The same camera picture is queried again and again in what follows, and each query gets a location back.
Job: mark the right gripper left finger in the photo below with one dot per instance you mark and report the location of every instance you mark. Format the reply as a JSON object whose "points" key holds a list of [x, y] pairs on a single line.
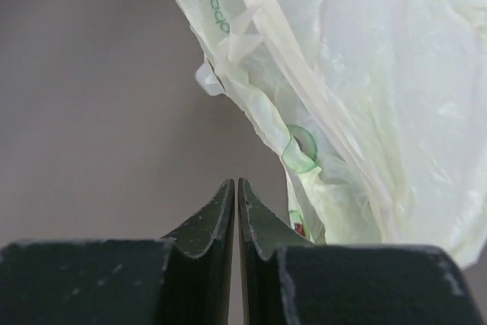
{"points": [[180, 278]]}

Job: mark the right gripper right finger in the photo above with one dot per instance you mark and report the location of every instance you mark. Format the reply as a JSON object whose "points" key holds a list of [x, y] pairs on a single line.
{"points": [[289, 280]]}

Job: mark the light green plastic bag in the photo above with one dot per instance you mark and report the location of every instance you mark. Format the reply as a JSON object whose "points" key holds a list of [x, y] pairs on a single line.
{"points": [[376, 109]]}

